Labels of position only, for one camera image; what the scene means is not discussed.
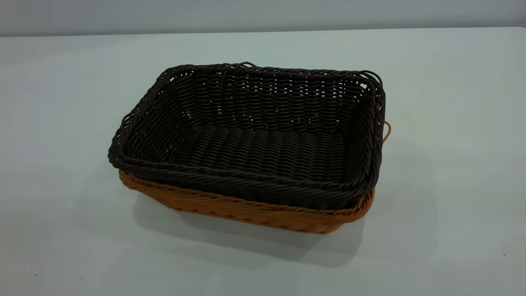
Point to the orange-brown wicker basket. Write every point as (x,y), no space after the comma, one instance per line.
(254,211)

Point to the dark brown wicker basket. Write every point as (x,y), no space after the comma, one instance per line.
(263,152)

